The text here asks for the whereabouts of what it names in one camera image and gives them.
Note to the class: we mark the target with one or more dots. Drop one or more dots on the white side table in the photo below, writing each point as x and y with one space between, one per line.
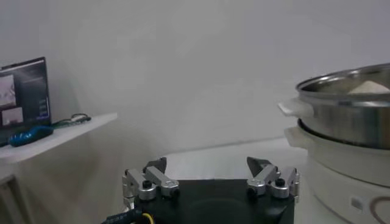
76 134

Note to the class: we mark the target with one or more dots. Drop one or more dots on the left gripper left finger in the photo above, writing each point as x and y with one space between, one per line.
152 181

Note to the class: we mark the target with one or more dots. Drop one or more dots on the perforated steel steamer basket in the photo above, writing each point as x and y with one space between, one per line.
344 121

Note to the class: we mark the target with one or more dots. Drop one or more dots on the white electric cooker pot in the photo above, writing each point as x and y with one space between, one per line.
335 170

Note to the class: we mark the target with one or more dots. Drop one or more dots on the dark laptop screen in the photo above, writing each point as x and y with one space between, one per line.
27 97

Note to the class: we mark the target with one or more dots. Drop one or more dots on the blue computer mouse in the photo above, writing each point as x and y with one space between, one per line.
30 135

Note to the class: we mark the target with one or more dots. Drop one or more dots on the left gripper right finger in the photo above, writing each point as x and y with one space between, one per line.
269 179

